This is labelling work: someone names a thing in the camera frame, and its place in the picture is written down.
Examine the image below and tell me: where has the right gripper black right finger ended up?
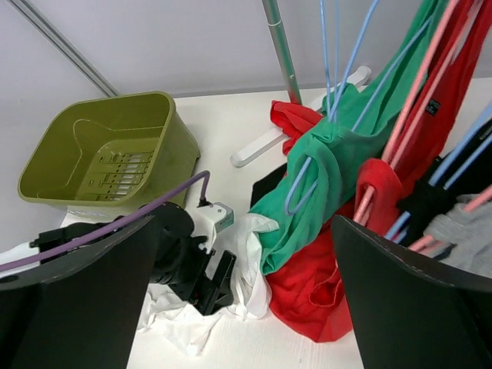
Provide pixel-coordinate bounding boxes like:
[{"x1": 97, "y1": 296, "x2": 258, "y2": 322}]
[{"x1": 332, "y1": 215, "x2": 491, "y2": 368}]

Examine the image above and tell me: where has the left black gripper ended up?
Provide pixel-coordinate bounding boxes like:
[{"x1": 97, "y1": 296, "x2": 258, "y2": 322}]
[{"x1": 153, "y1": 234, "x2": 236, "y2": 316}]

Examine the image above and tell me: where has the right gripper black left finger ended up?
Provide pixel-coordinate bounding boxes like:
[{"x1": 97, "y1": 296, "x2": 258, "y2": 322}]
[{"x1": 1, "y1": 217, "x2": 159, "y2": 368}]

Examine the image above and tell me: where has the white tank top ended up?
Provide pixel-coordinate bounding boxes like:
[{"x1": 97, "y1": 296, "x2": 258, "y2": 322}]
[{"x1": 136, "y1": 213, "x2": 281, "y2": 357}]

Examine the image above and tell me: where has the red tank top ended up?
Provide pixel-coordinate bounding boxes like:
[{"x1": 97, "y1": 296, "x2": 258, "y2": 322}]
[{"x1": 266, "y1": 1, "x2": 491, "y2": 343}]

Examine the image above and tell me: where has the green tank top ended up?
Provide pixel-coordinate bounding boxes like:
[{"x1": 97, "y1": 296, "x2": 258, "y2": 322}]
[{"x1": 251, "y1": 1, "x2": 447, "y2": 275}]

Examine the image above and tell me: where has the light blue wire hanger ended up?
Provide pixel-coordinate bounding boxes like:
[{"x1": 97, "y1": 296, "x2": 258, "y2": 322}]
[{"x1": 283, "y1": 0, "x2": 434, "y2": 215}]

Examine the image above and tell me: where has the black tank top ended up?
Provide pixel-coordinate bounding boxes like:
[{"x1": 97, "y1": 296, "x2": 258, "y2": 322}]
[{"x1": 261, "y1": 121, "x2": 480, "y2": 258}]

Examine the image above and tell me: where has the grey tank top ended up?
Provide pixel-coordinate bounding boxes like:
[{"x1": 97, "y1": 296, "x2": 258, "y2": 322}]
[{"x1": 423, "y1": 194, "x2": 491, "y2": 278}]

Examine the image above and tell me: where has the pink hanger with grey top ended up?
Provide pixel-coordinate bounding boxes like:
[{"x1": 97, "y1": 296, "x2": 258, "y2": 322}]
[{"x1": 409, "y1": 185, "x2": 491, "y2": 257}]

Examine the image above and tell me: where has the blue hanger with black top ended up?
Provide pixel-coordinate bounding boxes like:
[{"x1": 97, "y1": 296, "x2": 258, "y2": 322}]
[{"x1": 384, "y1": 101, "x2": 491, "y2": 240}]

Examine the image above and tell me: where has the olive green plastic basket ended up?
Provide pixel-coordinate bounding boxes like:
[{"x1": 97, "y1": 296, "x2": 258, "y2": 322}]
[{"x1": 18, "y1": 91, "x2": 201, "y2": 219}]

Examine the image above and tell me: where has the silver white clothes rack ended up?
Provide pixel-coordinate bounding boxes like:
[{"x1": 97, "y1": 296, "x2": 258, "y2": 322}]
[{"x1": 229, "y1": 0, "x2": 373, "y2": 169}]

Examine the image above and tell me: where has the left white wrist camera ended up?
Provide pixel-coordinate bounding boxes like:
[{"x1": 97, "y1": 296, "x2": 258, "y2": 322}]
[{"x1": 192, "y1": 202, "x2": 234, "y2": 254}]

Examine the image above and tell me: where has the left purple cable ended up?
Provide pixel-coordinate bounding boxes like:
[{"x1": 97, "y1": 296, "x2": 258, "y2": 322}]
[{"x1": 0, "y1": 171, "x2": 211, "y2": 276}]

